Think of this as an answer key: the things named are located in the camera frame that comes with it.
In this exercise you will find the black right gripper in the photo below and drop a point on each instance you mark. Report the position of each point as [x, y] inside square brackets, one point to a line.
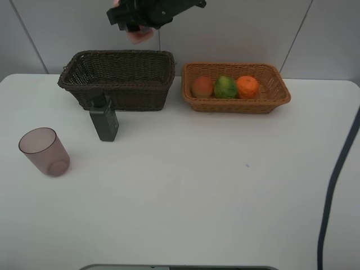
[157, 14]

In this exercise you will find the pink lotion bottle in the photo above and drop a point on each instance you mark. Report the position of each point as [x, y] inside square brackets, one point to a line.
[145, 33]

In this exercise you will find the red yellow peach fruit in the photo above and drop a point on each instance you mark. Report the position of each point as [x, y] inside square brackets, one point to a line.
[202, 87]

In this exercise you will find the green mango fruit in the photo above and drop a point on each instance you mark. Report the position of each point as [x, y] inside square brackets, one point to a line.
[225, 87]

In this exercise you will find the orange tangerine fruit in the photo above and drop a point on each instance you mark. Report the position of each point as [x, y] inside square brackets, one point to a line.
[247, 87]

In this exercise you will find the translucent purple plastic cup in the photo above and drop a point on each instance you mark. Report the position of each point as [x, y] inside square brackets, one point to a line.
[44, 149]

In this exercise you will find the dark brown wicker basket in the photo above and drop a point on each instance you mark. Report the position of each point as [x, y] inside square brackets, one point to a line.
[135, 80]

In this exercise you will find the dark green rectangular bottle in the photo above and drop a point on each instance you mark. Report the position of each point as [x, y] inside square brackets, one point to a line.
[103, 117]

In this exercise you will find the light brown wicker basket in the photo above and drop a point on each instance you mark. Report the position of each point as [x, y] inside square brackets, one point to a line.
[272, 90]

